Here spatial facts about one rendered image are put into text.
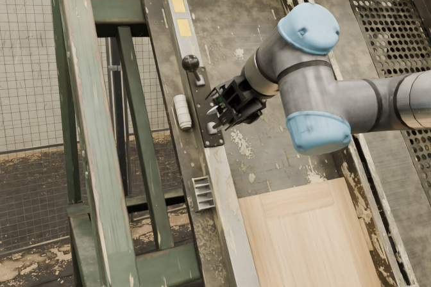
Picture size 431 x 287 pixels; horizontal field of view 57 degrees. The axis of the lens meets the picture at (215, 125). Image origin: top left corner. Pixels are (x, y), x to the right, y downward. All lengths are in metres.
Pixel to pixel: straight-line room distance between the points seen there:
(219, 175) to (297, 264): 0.27
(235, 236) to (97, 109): 0.39
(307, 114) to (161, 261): 0.51
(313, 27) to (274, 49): 0.06
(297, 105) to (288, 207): 0.49
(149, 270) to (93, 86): 0.40
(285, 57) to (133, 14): 0.63
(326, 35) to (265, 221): 0.51
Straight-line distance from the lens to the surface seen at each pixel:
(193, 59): 0.82
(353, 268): 1.05
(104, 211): 0.79
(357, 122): 0.54
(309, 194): 1.00
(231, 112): 0.67
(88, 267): 1.53
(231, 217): 0.87
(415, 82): 0.54
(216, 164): 0.88
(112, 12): 1.08
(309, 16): 0.54
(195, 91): 0.92
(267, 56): 0.57
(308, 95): 0.51
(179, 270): 0.90
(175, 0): 1.05
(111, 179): 0.81
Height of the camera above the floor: 1.61
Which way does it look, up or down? 14 degrees down
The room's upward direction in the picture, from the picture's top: straight up
